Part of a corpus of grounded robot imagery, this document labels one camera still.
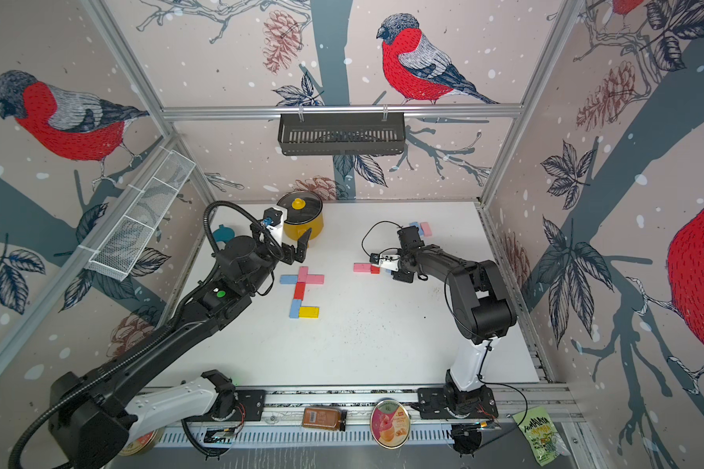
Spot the pink block cluster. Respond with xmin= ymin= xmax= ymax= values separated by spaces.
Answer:
xmin=353 ymin=263 xmax=371 ymax=273

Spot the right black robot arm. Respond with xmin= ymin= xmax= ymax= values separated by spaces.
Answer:
xmin=394 ymin=226 xmax=517 ymax=417

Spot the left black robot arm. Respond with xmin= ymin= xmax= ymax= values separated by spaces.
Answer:
xmin=8 ymin=200 xmax=310 ymax=468

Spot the teal lid jar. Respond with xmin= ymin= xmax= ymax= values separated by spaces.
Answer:
xmin=212 ymin=225 xmax=236 ymax=247

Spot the glass lid yellow knob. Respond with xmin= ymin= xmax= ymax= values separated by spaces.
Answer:
xmin=278 ymin=191 xmax=324 ymax=225

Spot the black hanging shelf basket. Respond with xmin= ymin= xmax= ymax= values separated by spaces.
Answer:
xmin=278 ymin=113 xmax=406 ymax=156

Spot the brown packet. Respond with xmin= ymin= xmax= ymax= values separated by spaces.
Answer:
xmin=301 ymin=406 xmax=347 ymax=432

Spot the pink round cup lid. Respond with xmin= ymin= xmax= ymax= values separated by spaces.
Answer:
xmin=370 ymin=399 xmax=412 ymax=449

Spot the red round tin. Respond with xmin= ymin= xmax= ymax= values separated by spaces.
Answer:
xmin=119 ymin=429 xmax=164 ymax=456

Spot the green snack packet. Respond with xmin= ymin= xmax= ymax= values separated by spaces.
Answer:
xmin=514 ymin=406 xmax=571 ymax=467

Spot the yellow pot with handle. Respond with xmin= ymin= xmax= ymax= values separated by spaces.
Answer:
xmin=284 ymin=214 xmax=324 ymax=242

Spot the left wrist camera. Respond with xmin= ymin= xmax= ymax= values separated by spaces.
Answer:
xmin=262 ymin=206 xmax=287 ymax=245

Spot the white wire basket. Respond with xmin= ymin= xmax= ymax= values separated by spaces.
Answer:
xmin=85 ymin=150 xmax=196 ymax=281

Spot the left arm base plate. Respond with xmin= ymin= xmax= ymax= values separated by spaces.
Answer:
xmin=187 ymin=388 xmax=267 ymax=423

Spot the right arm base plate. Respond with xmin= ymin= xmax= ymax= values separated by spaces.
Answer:
xmin=414 ymin=386 xmax=499 ymax=420

